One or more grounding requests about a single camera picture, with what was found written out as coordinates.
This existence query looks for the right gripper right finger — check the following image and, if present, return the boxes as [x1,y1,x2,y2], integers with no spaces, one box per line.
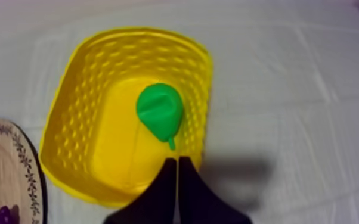
[178,156,253,224]

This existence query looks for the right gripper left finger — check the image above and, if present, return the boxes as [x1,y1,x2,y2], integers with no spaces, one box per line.
[103,157,178,224]

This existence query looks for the yellow plastic basket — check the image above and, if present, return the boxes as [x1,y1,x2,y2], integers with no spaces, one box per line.
[38,27,213,209]

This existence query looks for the green toy pear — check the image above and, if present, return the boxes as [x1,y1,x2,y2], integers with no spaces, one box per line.
[135,82,185,151]

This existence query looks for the round wooden board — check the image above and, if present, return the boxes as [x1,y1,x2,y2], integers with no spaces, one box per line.
[0,118,48,224]

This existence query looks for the purple toy grapes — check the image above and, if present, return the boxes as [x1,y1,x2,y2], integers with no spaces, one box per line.
[0,205,20,224]

